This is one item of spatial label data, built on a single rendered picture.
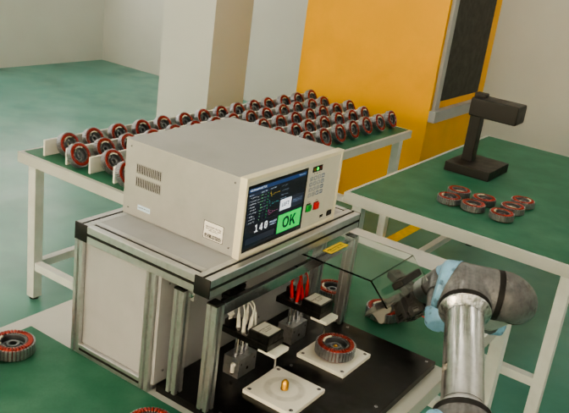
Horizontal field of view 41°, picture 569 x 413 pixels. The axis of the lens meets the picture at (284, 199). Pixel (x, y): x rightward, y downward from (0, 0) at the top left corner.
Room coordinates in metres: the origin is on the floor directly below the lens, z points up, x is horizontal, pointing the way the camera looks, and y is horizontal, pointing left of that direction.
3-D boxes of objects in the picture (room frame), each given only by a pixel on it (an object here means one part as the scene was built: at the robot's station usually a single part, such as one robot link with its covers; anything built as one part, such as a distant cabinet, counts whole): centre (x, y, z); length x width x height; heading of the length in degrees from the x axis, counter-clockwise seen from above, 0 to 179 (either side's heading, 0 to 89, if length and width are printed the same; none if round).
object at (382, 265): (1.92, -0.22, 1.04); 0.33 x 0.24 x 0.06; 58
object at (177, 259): (1.94, 0.14, 1.09); 0.68 x 0.44 x 0.05; 148
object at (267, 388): (1.67, -0.06, 0.78); 0.15 x 0.15 x 0.01; 58
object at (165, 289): (1.90, 0.09, 0.92); 0.66 x 0.01 x 0.30; 148
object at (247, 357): (1.74, 0.06, 0.80); 0.07 x 0.05 x 0.06; 148
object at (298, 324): (1.95, -0.07, 0.80); 0.07 x 0.05 x 0.06; 148
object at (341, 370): (1.87, -0.19, 0.78); 0.15 x 0.15 x 0.01; 58
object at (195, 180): (1.95, 0.14, 1.22); 0.44 x 0.39 x 0.20; 148
